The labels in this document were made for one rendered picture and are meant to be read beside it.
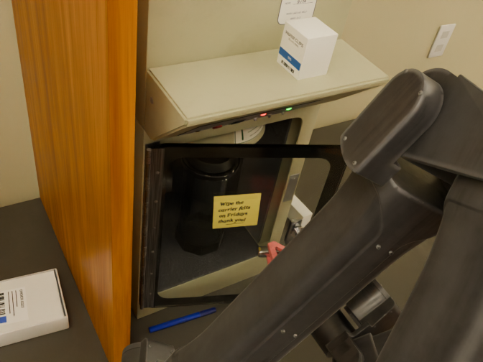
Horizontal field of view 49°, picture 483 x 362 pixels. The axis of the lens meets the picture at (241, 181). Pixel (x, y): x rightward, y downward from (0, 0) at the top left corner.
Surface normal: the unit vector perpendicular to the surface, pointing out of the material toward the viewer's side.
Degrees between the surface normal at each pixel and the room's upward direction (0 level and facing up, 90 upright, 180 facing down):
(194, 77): 0
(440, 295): 70
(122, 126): 90
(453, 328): 64
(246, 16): 90
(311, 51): 90
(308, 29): 0
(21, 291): 0
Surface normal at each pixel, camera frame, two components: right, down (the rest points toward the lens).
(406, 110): -0.84, -0.38
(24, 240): 0.15, -0.73
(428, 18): 0.50, 0.64
